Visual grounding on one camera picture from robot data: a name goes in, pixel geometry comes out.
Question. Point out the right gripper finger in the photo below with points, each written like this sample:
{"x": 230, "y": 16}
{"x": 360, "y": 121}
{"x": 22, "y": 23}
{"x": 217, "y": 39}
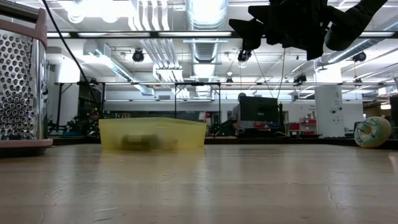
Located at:
{"x": 253, "y": 34}

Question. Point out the yellow translucent plastic bin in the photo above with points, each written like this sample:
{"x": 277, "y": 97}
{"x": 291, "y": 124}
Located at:
{"x": 186, "y": 133}

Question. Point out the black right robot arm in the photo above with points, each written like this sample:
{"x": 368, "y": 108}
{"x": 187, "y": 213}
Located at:
{"x": 351, "y": 25}

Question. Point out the black ceiling lamp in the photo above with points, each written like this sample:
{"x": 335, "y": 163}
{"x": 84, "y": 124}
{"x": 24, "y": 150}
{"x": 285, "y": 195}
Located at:
{"x": 300, "y": 78}
{"x": 359, "y": 56}
{"x": 138, "y": 56}
{"x": 244, "y": 56}

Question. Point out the black beam with light strips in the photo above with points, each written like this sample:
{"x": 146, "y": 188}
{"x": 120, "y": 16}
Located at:
{"x": 192, "y": 34}

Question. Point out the black computer monitor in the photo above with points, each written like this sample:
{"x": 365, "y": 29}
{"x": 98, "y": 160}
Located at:
{"x": 258, "y": 109}

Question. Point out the person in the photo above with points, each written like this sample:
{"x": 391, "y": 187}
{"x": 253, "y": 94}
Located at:
{"x": 237, "y": 115}

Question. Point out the white column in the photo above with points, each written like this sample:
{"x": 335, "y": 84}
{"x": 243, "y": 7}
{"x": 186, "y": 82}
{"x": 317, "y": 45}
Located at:
{"x": 329, "y": 109}

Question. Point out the red storage bins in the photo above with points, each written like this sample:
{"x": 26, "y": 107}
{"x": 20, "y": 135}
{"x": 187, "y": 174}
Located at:
{"x": 308, "y": 122}

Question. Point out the silver ventilation duct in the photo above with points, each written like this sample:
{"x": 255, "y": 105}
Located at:
{"x": 205, "y": 51}
{"x": 351, "y": 54}

